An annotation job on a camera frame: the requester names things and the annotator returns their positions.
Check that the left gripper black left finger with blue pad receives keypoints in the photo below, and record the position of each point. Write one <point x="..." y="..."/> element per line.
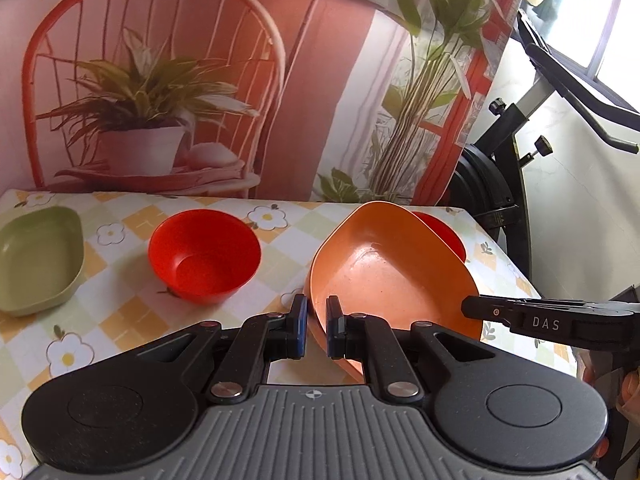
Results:
<point x="237" y="361"/>

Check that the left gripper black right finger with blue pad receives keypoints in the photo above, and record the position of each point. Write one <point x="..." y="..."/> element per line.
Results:
<point x="402" y="367"/>

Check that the large red bowl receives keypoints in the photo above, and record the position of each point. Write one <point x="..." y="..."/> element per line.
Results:
<point x="204" y="255"/>

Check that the green square plate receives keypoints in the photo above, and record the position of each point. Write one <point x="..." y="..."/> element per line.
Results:
<point x="42" y="256"/>

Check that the checkered floral tablecloth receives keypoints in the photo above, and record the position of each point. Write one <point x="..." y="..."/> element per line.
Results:
<point x="120" y="303"/>

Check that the small red bowl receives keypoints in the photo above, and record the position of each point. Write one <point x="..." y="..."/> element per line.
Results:
<point x="445" y="233"/>

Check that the black exercise bike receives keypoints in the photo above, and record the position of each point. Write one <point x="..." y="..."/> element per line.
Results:
<point x="488" y="181"/>

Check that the printed room backdrop cloth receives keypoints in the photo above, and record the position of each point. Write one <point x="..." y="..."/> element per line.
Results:
<point x="334" y="100"/>

